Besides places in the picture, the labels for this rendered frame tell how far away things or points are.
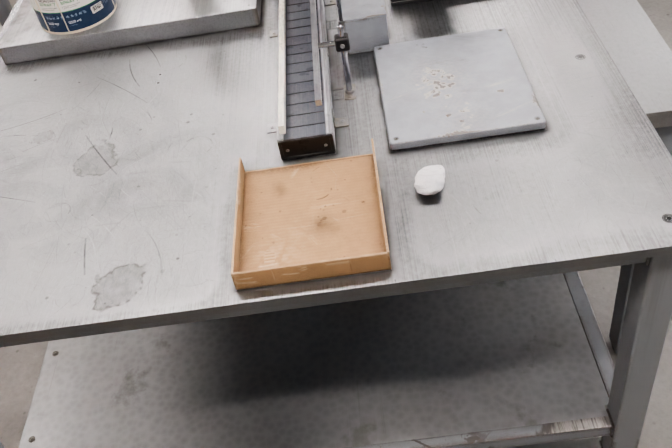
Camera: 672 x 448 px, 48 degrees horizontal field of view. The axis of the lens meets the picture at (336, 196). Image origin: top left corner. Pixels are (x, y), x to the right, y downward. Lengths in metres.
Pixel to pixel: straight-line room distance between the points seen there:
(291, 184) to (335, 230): 0.16
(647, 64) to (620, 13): 0.21
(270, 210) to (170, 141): 0.34
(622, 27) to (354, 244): 0.84
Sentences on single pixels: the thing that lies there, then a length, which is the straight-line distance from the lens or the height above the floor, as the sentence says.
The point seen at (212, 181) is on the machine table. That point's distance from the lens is 1.48.
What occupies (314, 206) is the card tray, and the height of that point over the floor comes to 0.83.
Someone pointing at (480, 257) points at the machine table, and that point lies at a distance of 1.24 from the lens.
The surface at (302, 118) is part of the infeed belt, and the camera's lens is 1.49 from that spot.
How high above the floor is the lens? 1.75
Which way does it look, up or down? 42 degrees down
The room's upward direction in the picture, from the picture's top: 11 degrees counter-clockwise
